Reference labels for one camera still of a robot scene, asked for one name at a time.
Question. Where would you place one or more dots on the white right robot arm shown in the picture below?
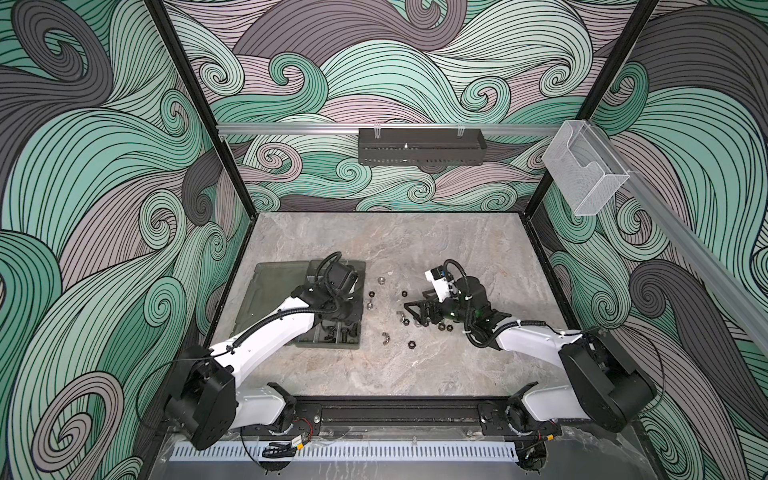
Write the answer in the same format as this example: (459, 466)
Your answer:
(603, 385)

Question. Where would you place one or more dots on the aluminium wall rail right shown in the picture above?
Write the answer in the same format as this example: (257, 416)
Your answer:
(715, 223)

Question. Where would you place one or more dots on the aluminium wall rail back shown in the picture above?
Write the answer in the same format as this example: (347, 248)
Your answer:
(304, 128)

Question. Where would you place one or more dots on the aluminium wall rail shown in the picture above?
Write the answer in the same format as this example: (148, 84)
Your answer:
(715, 223)
(304, 128)

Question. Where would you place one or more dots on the black corner frame post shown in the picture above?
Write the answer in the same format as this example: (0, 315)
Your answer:
(617, 57)
(174, 47)

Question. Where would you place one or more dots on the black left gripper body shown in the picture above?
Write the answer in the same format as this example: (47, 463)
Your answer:
(352, 305)

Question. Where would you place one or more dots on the clear plastic wall bin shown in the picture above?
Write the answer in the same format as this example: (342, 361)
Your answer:
(585, 166)

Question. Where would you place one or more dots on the black corner frame post right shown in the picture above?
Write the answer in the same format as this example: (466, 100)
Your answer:
(617, 57)

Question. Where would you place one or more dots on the black corner frame post left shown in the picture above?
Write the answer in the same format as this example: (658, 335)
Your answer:
(174, 47)

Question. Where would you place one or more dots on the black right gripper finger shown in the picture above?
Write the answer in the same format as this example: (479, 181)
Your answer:
(431, 295)
(423, 312)

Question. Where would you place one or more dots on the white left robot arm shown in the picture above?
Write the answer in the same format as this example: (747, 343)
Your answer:
(206, 397)

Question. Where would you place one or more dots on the green plastic organizer box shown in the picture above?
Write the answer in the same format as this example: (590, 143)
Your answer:
(271, 283)

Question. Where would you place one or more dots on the white slotted cable duct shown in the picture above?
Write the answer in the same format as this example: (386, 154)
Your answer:
(355, 451)

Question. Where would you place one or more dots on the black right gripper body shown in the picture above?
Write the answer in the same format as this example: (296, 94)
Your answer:
(457, 311)

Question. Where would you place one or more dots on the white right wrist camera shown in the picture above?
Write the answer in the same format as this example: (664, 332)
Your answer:
(442, 282)

